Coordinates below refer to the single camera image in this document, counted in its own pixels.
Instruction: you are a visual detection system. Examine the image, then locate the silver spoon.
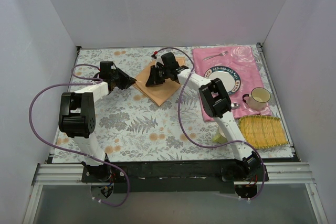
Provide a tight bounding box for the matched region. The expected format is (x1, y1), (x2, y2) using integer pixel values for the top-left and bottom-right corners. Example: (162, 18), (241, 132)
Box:
(231, 103), (240, 110)

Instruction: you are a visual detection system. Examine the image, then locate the purple cable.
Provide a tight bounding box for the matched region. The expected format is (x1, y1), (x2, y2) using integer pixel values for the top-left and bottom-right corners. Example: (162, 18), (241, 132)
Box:
(151, 47), (265, 201)
(28, 63), (131, 207)

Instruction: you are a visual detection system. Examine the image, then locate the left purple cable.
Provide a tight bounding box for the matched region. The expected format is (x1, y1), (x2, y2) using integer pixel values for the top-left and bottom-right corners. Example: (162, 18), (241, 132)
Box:
(28, 63), (131, 207)

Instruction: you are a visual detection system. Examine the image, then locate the silver fork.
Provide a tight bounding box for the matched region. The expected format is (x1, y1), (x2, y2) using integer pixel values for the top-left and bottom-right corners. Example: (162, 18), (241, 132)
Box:
(203, 50), (228, 61)

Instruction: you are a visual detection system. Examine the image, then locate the orange satin napkin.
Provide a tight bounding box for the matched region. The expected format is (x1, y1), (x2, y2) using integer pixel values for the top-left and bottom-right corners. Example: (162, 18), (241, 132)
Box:
(134, 60), (181, 106)

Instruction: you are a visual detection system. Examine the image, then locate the white plate green rim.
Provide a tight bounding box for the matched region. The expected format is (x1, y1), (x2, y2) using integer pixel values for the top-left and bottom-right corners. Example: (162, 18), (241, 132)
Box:
(204, 66), (241, 95)

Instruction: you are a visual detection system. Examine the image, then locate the pink floral placemat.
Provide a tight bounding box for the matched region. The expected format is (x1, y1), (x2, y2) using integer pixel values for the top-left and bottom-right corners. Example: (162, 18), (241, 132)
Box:
(192, 46), (272, 119)

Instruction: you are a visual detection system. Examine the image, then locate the floral patterned tablecloth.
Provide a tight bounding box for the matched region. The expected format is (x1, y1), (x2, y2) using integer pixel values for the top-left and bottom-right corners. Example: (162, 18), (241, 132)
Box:
(76, 45), (295, 162)

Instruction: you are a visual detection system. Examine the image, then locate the yellow-green mug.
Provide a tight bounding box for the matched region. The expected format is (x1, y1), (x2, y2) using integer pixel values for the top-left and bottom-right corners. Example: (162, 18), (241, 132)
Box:
(212, 127), (228, 144)

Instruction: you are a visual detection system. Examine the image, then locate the cream enamel mug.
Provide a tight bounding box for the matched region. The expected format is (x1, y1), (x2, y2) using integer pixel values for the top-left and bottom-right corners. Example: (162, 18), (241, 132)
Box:
(242, 87), (271, 111)

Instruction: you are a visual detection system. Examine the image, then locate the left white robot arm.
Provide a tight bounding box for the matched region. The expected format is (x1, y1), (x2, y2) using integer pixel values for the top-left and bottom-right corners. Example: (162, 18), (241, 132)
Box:
(58, 61), (136, 182)

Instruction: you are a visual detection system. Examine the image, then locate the yellow woven bamboo basket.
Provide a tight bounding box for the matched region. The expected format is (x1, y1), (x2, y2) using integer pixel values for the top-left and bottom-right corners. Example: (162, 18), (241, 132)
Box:
(238, 115), (288, 149)

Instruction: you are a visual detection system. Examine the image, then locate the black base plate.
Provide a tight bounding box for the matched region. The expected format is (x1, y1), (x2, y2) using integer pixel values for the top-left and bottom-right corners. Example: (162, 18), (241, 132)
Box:
(81, 160), (268, 195)

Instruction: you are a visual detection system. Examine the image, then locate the aluminium frame rail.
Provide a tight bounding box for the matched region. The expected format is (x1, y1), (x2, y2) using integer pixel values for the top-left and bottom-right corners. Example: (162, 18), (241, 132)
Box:
(24, 161), (328, 223)

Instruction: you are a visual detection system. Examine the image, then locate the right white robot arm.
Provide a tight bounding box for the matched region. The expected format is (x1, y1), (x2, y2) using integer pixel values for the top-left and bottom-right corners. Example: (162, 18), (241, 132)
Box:
(146, 52), (266, 182)

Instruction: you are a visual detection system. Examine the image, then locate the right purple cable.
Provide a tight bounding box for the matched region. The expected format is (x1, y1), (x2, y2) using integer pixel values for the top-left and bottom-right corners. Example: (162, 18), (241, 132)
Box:
(151, 47), (265, 201)

